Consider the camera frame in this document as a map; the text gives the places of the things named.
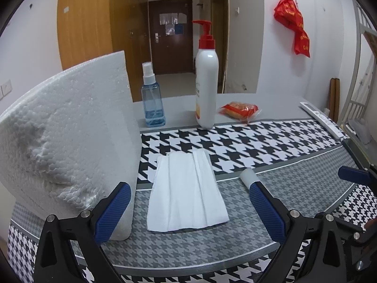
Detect wooden wardrobe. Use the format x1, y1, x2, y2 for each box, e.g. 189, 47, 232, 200
57, 0, 149, 102

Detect grey cloth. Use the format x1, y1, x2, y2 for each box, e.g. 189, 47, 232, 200
346, 118, 373, 146

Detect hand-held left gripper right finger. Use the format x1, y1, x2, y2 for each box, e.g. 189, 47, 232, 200
249, 181, 346, 283

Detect houndstooth table mat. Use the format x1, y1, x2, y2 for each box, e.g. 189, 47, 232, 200
6, 119, 377, 283

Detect white remote control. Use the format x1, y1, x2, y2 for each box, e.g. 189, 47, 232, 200
300, 102, 345, 140

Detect dark brown door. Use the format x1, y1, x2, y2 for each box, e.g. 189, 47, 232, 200
148, 0, 193, 75

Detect white wall switch plate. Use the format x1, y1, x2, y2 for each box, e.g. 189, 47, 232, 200
0, 79, 12, 98

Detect red plastic bag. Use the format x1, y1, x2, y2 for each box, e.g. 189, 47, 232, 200
273, 0, 311, 58

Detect blue spray bottle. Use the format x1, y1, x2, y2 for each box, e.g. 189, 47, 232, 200
141, 62, 166, 128

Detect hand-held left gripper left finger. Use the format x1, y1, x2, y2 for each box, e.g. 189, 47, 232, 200
35, 182, 132, 283

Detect white paper towel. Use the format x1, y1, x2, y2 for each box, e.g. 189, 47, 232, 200
147, 150, 230, 233

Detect white foam box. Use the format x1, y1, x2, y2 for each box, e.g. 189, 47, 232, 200
0, 51, 142, 241

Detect white paper notice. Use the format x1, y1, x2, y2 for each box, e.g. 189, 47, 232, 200
159, 12, 187, 25

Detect metal bed frame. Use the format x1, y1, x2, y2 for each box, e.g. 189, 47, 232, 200
343, 0, 377, 168

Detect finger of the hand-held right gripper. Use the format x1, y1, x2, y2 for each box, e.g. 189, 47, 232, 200
338, 164, 377, 184
334, 220, 377, 248

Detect white pump bottle red cap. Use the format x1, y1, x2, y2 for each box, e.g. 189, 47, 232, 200
192, 20, 219, 129

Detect wooden boards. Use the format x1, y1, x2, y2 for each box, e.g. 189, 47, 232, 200
329, 77, 340, 123

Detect light wooden door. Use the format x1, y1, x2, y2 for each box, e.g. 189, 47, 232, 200
210, 0, 229, 94

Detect red snack packet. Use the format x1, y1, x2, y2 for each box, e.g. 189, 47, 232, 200
218, 101, 262, 123

